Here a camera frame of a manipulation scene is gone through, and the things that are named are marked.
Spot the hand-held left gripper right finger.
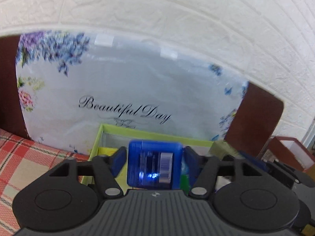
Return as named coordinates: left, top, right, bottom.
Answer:
left=183, top=146, right=264, bottom=199

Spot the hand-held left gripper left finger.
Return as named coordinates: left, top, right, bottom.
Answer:
left=49, top=146, right=128, bottom=199

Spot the light green cardboard box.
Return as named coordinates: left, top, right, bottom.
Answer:
left=81, top=124, right=237, bottom=192

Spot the brown wooden headboard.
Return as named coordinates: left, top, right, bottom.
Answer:
left=0, top=35, right=284, bottom=158

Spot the blue plastic cube container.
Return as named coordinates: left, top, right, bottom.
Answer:
left=127, top=140, right=185, bottom=191

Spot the plaid tablecloth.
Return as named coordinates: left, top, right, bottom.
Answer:
left=0, top=128, right=91, bottom=236

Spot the floral plastic sheet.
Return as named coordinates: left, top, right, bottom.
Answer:
left=15, top=29, right=249, bottom=153

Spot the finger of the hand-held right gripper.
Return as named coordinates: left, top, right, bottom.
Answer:
left=239, top=152, right=308, bottom=190

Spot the brown cardboard box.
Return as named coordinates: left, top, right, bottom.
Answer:
left=261, top=136, right=315, bottom=174

